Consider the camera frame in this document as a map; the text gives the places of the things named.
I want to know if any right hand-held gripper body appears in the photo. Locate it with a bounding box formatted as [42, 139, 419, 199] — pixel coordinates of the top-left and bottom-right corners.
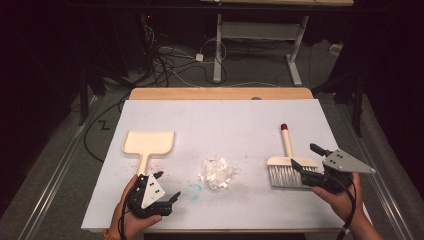
[300, 149, 377, 195]

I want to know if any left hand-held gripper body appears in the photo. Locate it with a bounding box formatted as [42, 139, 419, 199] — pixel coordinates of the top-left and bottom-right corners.
[125, 173, 174, 220]

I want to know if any cream brush with grey bristles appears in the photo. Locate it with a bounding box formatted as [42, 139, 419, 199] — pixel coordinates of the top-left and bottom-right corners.
[266, 123, 319, 191]

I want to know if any cream plastic dustpan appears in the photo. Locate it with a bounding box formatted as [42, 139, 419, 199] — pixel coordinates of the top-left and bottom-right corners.
[121, 129, 176, 177]

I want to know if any pile of white paper scraps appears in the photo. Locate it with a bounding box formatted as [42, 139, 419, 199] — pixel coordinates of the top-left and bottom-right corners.
[198, 156, 235, 191]

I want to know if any person's left hand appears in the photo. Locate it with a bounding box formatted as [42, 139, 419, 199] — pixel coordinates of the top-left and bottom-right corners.
[109, 174, 163, 239]

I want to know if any person's right hand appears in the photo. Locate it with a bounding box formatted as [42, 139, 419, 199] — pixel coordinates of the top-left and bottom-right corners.
[312, 173, 363, 223]

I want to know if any black metal stand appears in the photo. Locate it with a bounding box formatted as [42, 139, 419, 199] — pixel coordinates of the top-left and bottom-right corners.
[312, 63, 368, 138]
[78, 63, 109, 127]

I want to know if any white board table cover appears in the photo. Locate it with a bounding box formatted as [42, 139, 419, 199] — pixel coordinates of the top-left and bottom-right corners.
[80, 98, 371, 231]

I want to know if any wooden table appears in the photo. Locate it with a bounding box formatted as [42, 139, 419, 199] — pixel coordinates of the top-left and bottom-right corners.
[89, 87, 354, 234]

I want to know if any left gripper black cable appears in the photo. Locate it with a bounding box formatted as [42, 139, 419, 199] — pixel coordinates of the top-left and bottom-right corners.
[118, 184, 135, 240]

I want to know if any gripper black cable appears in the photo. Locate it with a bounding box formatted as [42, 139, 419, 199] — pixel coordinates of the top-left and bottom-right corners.
[334, 178, 358, 240]
[118, 184, 135, 240]

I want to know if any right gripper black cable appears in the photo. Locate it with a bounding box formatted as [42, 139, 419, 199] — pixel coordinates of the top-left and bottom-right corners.
[334, 178, 358, 240]

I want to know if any metal floor rail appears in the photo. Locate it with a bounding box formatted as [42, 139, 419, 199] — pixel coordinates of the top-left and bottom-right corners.
[336, 99, 416, 240]
[16, 94, 103, 240]

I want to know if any black floor cable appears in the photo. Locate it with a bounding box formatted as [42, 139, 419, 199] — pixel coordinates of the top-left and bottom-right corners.
[83, 96, 130, 164]

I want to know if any tangle of floor cables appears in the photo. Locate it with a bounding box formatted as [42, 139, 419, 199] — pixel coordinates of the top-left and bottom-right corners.
[143, 24, 281, 88]

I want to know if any white metal frame desk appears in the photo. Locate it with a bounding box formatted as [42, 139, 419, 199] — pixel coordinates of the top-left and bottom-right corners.
[199, 0, 354, 87]

